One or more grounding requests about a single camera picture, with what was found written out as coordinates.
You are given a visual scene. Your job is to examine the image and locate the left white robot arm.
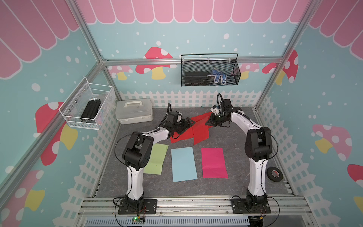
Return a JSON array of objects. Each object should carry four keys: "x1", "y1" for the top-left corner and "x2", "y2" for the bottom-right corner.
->
[{"x1": 122, "y1": 104, "x2": 196, "y2": 213}]

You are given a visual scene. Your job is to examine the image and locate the black box in mesh basket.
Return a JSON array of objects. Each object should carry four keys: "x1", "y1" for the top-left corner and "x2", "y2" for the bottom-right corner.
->
[{"x1": 182, "y1": 72, "x2": 211, "y2": 86}]

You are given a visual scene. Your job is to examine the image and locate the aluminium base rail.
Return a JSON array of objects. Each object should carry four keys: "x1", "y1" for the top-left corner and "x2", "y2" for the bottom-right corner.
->
[{"x1": 73, "y1": 194, "x2": 318, "y2": 227}]

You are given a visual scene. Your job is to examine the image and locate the black tape roll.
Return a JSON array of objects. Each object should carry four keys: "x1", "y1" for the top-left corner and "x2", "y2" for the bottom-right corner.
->
[{"x1": 266, "y1": 166, "x2": 283, "y2": 183}]

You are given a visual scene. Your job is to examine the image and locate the white wire wall basket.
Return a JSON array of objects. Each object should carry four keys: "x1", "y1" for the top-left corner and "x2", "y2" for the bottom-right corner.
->
[{"x1": 59, "y1": 78, "x2": 116, "y2": 130}]

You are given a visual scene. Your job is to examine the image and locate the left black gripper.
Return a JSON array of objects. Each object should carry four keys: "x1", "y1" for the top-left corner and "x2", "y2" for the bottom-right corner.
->
[{"x1": 172, "y1": 117, "x2": 195, "y2": 135}]

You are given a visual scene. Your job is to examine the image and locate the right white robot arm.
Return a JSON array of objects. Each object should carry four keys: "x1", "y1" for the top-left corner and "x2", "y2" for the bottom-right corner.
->
[{"x1": 206, "y1": 93, "x2": 273, "y2": 215}]

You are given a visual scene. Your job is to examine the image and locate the blue white item in basket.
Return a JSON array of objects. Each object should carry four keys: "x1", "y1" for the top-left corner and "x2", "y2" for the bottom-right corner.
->
[{"x1": 206, "y1": 68, "x2": 227, "y2": 85}]

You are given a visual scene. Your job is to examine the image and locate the blue paper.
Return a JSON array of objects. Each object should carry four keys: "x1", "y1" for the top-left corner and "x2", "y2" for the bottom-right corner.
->
[{"x1": 171, "y1": 147, "x2": 198, "y2": 182}]

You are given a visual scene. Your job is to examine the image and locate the red paper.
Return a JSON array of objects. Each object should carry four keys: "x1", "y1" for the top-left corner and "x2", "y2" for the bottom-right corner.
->
[
  {"x1": 170, "y1": 127, "x2": 194, "y2": 144},
  {"x1": 193, "y1": 121, "x2": 209, "y2": 145},
  {"x1": 191, "y1": 112, "x2": 212, "y2": 129}
]

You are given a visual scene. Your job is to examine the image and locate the white plastic storage box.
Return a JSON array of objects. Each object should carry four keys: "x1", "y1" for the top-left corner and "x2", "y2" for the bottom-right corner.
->
[{"x1": 115, "y1": 98, "x2": 153, "y2": 124}]

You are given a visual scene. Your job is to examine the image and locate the black mesh wall basket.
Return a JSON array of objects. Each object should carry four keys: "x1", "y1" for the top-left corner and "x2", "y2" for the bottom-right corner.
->
[{"x1": 180, "y1": 53, "x2": 241, "y2": 87}]

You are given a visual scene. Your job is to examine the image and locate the large green paper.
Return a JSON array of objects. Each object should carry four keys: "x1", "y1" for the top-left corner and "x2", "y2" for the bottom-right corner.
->
[{"x1": 144, "y1": 143, "x2": 168, "y2": 175}]

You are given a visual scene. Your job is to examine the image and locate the green lit circuit board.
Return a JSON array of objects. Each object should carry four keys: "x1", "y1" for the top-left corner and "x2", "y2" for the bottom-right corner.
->
[{"x1": 132, "y1": 217, "x2": 146, "y2": 225}]

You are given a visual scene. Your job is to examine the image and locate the black block in wire basket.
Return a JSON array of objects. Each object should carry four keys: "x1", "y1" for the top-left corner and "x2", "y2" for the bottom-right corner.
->
[{"x1": 80, "y1": 99, "x2": 101, "y2": 123}]

